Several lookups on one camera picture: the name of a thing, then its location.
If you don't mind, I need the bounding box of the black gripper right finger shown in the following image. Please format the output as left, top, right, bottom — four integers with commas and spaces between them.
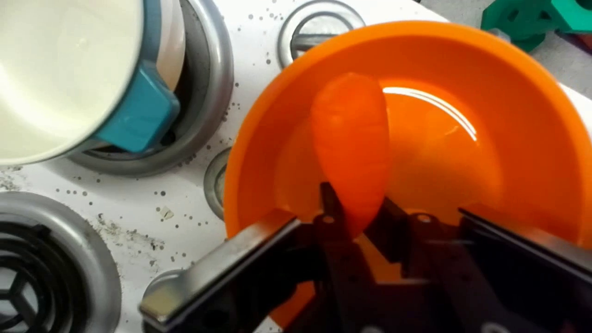
369, 197, 592, 333

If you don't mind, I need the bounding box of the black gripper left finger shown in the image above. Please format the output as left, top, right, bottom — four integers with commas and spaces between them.
138, 182, 367, 333

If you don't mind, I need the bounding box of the orange plastic toy object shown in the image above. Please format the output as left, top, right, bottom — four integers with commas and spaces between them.
310, 73, 393, 241

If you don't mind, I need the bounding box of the orange plastic plate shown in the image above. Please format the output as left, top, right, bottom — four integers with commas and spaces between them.
223, 21, 592, 330

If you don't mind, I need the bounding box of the grey stove knob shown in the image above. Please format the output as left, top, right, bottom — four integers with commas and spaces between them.
202, 147, 236, 221
143, 265, 191, 312
276, 0, 367, 71

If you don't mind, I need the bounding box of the black coil stove burner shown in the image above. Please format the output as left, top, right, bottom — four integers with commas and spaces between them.
66, 0, 238, 180
0, 191, 125, 333

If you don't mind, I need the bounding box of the green plastic toy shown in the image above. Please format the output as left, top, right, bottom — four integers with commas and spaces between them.
480, 0, 592, 53

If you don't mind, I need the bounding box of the teal pot cream interior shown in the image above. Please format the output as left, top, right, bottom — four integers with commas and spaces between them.
0, 0, 190, 169

